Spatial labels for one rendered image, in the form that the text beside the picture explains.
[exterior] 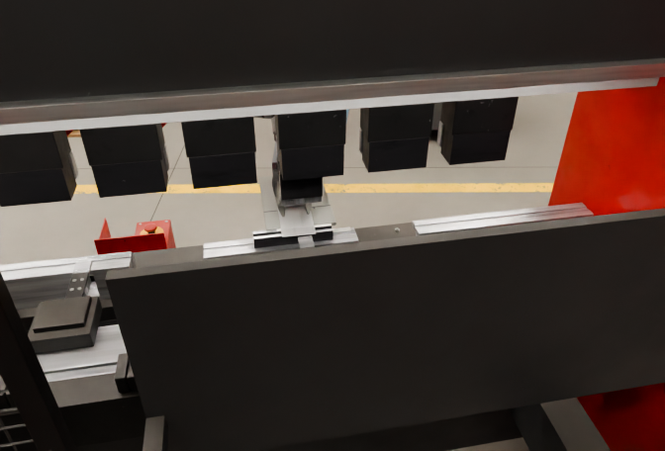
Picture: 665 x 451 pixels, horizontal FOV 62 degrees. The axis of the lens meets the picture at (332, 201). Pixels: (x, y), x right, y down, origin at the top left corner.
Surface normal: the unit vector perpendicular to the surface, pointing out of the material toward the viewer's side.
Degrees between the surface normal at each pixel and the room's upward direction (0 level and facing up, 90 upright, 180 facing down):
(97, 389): 0
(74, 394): 0
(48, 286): 90
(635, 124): 90
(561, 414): 0
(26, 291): 90
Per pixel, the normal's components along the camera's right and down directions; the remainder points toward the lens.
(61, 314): 0.00, -0.83
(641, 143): -0.98, 0.10
